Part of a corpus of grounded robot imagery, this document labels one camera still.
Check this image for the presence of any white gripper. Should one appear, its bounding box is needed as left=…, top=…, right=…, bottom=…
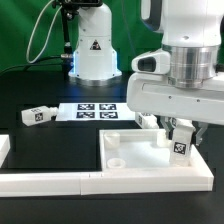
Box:
left=127, top=72, right=224, bottom=146

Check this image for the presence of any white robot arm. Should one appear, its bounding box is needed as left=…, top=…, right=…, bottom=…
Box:
left=69, top=0, right=224, bottom=125

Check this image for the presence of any white U-shaped obstacle fence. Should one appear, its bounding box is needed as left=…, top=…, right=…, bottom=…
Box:
left=0, top=131, right=215, bottom=198

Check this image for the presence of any paper sheet with AprilTags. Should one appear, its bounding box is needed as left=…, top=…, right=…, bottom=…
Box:
left=56, top=103, right=135, bottom=121

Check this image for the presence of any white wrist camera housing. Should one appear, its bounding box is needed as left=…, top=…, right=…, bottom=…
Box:
left=131, top=49, right=171, bottom=74

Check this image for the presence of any black camera stand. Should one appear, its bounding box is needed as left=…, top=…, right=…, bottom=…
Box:
left=52, top=0, right=103, bottom=79

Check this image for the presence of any black cable on table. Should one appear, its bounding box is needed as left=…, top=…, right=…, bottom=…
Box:
left=0, top=55, right=64, bottom=75

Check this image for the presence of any grey cable loop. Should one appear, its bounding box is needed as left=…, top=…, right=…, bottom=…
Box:
left=25, top=0, right=64, bottom=65

